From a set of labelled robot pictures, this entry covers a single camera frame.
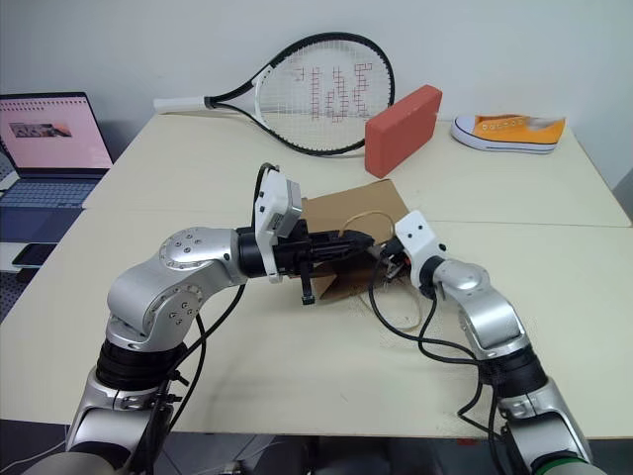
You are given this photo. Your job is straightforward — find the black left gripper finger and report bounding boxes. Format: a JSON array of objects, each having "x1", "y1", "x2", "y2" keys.
[
  {"x1": 311, "y1": 229, "x2": 377, "y2": 249},
  {"x1": 311, "y1": 242, "x2": 375, "y2": 266}
]

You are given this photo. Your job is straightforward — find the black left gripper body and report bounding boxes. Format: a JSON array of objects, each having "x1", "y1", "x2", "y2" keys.
[{"x1": 274, "y1": 221, "x2": 318, "y2": 306}]

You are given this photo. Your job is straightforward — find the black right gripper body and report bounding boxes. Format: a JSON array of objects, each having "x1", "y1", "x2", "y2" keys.
[{"x1": 378, "y1": 239, "x2": 412, "y2": 285}]

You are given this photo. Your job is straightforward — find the brown paper bag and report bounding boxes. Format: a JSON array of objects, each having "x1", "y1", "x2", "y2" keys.
[{"x1": 296, "y1": 178, "x2": 427, "y2": 333}]

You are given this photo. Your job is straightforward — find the red brick block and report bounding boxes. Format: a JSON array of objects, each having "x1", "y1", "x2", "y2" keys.
[{"x1": 364, "y1": 83, "x2": 443, "y2": 179}]

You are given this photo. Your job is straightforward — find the black and white tennis racket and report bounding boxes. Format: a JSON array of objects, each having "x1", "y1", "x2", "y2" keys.
[{"x1": 152, "y1": 32, "x2": 398, "y2": 157}]

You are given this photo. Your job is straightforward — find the orange canvas sneaker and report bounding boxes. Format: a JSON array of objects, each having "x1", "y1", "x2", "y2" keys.
[{"x1": 450, "y1": 113, "x2": 567, "y2": 156}]

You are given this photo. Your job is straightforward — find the black smartphone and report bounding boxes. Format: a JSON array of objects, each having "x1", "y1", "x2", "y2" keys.
[{"x1": 11, "y1": 242, "x2": 59, "y2": 271}]

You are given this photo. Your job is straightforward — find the open blue laptop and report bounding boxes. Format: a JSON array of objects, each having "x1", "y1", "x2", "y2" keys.
[{"x1": 0, "y1": 91, "x2": 116, "y2": 244}]

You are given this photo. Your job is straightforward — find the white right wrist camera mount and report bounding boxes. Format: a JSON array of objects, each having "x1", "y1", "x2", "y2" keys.
[{"x1": 394, "y1": 210, "x2": 449, "y2": 299}]

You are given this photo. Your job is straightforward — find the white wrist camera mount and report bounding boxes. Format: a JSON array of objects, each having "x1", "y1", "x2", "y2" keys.
[
  {"x1": 394, "y1": 210, "x2": 449, "y2": 299},
  {"x1": 252, "y1": 169, "x2": 305, "y2": 284}
]

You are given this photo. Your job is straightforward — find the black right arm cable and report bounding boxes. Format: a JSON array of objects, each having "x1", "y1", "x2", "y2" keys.
[{"x1": 367, "y1": 246, "x2": 501, "y2": 442}]

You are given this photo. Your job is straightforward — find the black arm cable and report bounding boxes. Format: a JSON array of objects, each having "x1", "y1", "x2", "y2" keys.
[
  {"x1": 116, "y1": 161, "x2": 284, "y2": 475},
  {"x1": 367, "y1": 246, "x2": 501, "y2": 442}
]

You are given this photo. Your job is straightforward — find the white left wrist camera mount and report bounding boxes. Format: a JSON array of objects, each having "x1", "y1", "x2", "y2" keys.
[{"x1": 252, "y1": 169, "x2": 305, "y2": 284}]

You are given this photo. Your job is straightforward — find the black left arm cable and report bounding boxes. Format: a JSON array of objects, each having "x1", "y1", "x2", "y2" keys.
[{"x1": 116, "y1": 161, "x2": 284, "y2": 475}]

